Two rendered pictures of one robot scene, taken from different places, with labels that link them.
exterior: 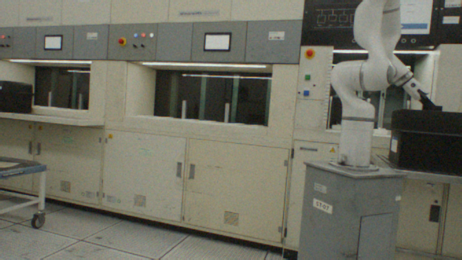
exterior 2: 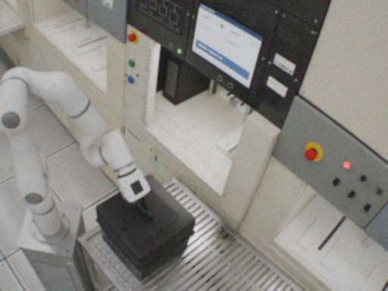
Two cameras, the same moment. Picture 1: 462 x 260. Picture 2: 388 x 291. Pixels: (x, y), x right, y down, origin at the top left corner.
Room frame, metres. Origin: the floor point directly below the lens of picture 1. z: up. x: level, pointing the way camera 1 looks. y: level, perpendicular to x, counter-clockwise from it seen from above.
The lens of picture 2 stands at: (0.72, -1.28, 2.21)
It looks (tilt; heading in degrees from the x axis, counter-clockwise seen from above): 46 degrees down; 20
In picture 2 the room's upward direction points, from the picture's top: 11 degrees clockwise
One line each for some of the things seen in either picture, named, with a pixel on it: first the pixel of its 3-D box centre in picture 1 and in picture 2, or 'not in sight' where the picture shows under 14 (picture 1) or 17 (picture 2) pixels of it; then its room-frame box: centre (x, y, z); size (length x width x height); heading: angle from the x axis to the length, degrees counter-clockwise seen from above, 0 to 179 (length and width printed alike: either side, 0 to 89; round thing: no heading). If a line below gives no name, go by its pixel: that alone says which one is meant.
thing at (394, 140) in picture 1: (427, 148); (144, 234); (1.39, -0.90, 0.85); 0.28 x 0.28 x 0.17; 71
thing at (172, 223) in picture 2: (430, 119); (145, 218); (1.39, -0.90, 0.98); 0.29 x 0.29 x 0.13; 71
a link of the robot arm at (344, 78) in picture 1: (352, 90); (35, 179); (1.23, -0.47, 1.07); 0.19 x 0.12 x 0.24; 45
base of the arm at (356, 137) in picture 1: (355, 144); (45, 214); (1.21, -0.49, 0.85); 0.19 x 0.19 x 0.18
